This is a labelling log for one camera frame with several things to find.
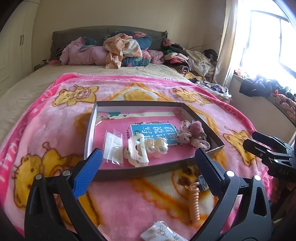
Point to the pile of mixed clothes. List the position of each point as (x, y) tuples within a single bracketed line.
[(193, 65)]

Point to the beige bed sheet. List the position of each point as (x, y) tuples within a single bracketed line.
[(20, 96)]

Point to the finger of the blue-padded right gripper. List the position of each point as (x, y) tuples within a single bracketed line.
[(266, 138)]

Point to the pink quilt bundle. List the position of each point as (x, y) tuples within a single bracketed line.
[(77, 53)]

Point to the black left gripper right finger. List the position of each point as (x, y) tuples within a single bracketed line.
[(253, 218)]

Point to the orange floral cloth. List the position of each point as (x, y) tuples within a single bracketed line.
[(119, 47)]

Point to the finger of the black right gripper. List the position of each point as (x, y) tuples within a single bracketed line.
[(265, 152)]

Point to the white hair claw clip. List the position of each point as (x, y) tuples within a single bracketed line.
[(135, 151)]

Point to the shallow dark cardboard box tray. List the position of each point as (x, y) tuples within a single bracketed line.
[(216, 144)]

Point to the orange spiral hair comb clip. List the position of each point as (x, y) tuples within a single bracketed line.
[(193, 198)]

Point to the bag of clothes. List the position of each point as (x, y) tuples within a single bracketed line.
[(220, 92)]

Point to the dark grey headboard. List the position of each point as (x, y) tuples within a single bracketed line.
[(100, 33)]

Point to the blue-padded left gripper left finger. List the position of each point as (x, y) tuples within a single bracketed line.
[(43, 220)]

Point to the cream built-in wardrobe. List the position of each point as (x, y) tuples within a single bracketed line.
[(16, 44)]

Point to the cream curtain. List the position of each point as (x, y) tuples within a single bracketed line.
[(225, 65)]

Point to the small clear plastic bag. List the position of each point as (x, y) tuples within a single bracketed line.
[(113, 148)]

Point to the dark clothes on windowsill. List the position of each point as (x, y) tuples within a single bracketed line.
[(279, 96)]

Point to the polka-dot pink scrunchie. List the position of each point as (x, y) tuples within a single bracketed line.
[(193, 133)]

